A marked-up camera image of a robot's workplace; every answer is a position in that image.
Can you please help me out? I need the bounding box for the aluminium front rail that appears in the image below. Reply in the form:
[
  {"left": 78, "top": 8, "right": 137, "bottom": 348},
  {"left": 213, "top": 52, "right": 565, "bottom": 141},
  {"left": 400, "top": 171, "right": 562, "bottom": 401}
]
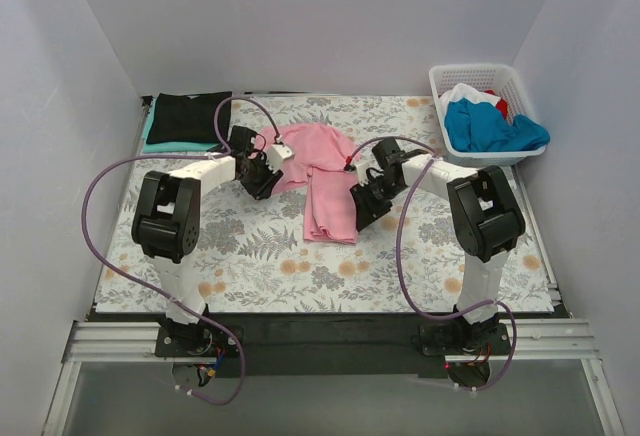
[{"left": 63, "top": 314, "right": 599, "bottom": 362}]

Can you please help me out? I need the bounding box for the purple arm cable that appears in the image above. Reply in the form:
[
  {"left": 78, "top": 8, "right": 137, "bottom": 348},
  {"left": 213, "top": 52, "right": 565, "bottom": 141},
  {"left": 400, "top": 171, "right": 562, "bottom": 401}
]
[
  {"left": 349, "top": 136, "right": 516, "bottom": 393},
  {"left": 81, "top": 96, "right": 281, "bottom": 406}
]

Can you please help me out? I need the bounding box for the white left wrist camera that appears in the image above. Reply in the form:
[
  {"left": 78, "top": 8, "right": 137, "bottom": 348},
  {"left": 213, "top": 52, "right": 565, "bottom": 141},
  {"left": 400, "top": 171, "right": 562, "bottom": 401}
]
[{"left": 265, "top": 142, "right": 295, "bottom": 171}]

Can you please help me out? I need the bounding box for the white plastic basket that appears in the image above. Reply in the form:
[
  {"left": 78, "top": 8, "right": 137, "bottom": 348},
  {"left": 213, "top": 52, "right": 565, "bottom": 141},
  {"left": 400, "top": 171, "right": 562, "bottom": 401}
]
[{"left": 429, "top": 63, "right": 546, "bottom": 168}]

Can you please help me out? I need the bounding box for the floral patterned table mat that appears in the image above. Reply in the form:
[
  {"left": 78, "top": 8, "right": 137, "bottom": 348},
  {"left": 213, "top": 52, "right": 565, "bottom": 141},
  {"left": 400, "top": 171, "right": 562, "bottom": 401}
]
[{"left": 93, "top": 94, "right": 557, "bottom": 314}]

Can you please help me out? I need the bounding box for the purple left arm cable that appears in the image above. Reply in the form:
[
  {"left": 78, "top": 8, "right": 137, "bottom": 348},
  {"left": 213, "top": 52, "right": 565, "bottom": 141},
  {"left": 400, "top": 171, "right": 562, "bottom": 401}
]
[{"left": 81, "top": 96, "right": 281, "bottom": 406}]

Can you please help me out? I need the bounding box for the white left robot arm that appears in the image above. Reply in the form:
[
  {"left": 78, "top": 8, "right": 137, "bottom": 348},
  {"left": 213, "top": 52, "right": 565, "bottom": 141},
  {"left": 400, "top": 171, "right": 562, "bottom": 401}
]
[{"left": 132, "top": 126, "right": 294, "bottom": 356}]

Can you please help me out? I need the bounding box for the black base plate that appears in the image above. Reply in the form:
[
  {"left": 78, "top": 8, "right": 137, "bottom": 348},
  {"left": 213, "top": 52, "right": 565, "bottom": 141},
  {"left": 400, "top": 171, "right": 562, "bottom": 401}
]
[
  {"left": 154, "top": 324, "right": 239, "bottom": 358},
  {"left": 412, "top": 318, "right": 511, "bottom": 356}
]

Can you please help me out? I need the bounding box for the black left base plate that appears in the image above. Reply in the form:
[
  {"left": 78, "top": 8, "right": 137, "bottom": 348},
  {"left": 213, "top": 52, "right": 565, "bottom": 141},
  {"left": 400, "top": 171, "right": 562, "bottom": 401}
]
[{"left": 154, "top": 324, "right": 239, "bottom": 358}]

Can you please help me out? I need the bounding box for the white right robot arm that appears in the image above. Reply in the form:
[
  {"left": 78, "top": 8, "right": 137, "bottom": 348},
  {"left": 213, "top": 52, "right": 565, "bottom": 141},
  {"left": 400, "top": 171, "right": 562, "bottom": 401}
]
[{"left": 344, "top": 137, "right": 526, "bottom": 354}]

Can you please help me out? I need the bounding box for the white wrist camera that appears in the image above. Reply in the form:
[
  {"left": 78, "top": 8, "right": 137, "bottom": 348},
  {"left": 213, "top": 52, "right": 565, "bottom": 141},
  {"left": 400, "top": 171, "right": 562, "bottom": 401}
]
[
  {"left": 265, "top": 142, "right": 295, "bottom": 171},
  {"left": 344, "top": 155, "right": 366, "bottom": 177}
]

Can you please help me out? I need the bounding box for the folded teal t shirt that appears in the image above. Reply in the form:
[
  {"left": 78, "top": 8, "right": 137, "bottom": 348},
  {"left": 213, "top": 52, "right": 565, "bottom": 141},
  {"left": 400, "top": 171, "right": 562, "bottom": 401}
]
[{"left": 142, "top": 104, "right": 219, "bottom": 154}]

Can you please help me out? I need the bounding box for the pink t shirt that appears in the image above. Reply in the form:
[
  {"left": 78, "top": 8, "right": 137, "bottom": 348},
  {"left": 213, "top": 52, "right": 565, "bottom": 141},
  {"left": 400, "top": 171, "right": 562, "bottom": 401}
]
[{"left": 273, "top": 123, "right": 358, "bottom": 245}]

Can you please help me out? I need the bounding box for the red t shirt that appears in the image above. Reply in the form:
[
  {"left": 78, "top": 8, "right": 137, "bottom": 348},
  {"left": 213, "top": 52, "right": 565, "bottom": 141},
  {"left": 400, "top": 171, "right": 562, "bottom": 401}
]
[{"left": 496, "top": 99, "right": 509, "bottom": 122}]

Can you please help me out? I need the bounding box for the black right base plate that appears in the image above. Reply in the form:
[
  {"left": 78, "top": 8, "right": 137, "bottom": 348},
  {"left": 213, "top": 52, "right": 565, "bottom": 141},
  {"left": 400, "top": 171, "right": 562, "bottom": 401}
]
[{"left": 412, "top": 318, "right": 511, "bottom": 356}]

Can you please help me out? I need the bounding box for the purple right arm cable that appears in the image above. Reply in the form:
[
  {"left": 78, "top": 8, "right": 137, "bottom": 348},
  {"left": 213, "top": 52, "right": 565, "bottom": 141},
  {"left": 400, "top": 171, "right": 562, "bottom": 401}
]
[{"left": 349, "top": 136, "right": 516, "bottom": 393}]

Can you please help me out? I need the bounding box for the blue t shirt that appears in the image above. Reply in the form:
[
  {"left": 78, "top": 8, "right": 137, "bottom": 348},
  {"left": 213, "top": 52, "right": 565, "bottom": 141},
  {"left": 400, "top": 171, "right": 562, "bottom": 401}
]
[{"left": 445, "top": 98, "right": 550, "bottom": 153}]

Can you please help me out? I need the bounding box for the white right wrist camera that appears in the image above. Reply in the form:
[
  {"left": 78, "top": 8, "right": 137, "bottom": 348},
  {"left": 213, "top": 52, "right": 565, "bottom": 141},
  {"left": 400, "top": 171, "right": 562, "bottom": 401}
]
[{"left": 344, "top": 155, "right": 366, "bottom": 177}]

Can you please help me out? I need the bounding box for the white t shirt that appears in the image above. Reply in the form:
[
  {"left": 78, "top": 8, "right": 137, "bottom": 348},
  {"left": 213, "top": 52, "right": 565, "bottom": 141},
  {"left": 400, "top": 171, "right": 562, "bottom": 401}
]
[{"left": 439, "top": 83, "right": 501, "bottom": 116}]

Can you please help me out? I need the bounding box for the folded black t shirt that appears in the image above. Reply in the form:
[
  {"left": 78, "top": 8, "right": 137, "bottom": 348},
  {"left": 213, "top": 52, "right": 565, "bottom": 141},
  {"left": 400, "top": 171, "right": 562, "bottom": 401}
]
[{"left": 145, "top": 92, "right": 232, "bottom": 146}]

